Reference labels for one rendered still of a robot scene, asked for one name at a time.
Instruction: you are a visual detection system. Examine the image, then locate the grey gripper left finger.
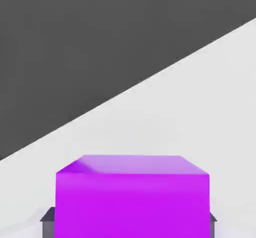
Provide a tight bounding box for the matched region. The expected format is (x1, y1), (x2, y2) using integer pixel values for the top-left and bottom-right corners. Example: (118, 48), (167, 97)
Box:
(25, 206), (57, 238)

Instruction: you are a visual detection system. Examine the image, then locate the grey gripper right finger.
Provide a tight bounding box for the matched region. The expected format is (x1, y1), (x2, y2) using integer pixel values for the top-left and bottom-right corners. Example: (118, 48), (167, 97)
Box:
(209, 211), (231, 238)

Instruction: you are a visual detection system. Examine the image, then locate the small purple cube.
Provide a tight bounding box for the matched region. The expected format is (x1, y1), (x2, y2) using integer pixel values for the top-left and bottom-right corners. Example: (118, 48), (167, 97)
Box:
(54, 154), (211, 238)

